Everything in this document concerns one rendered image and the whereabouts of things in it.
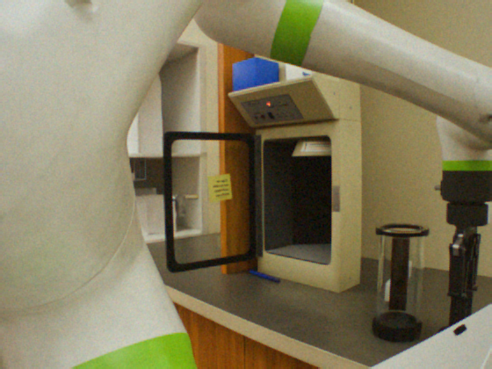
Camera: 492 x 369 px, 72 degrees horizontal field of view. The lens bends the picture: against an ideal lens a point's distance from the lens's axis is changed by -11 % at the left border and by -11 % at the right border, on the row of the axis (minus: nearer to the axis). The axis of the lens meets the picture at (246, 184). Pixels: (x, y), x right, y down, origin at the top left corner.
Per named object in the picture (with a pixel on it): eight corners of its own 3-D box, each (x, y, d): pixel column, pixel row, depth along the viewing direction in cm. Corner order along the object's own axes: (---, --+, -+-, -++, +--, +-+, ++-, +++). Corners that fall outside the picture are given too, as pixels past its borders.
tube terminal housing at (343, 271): (305, 257, 141) (301, 52, 137) (382, 272, 117) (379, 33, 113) (256, 271, 124) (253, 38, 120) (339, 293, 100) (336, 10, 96)
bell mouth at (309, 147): (314, 156, 128) (314, 141, 128) (359, 155, 115) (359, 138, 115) (279, 156, 116) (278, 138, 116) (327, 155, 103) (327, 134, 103)
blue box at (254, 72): (256, 96, 119) (256, 68, 119) (279, 91, 112) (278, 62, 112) (232, 92, 113) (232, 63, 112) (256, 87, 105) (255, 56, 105)
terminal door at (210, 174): (256, 258, 122) (254, 133, 120) (168, 274, 105) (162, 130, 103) (254, 258, 122) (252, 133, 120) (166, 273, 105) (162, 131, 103)
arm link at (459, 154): (477, 97, 66) (425, 96, 67) (515, 85, 54) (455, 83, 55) (479, 170, 67) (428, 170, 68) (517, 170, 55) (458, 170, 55)
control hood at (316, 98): (255, 127, 122) (254, 97, 121) (340, 119, 98) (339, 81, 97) (227, 126, 114) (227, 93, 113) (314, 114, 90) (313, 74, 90)
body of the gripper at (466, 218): (454, 199, 68) (452, 246, 68) (439, 203, 62) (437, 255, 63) (493, 201, 62) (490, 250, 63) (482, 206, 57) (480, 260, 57)
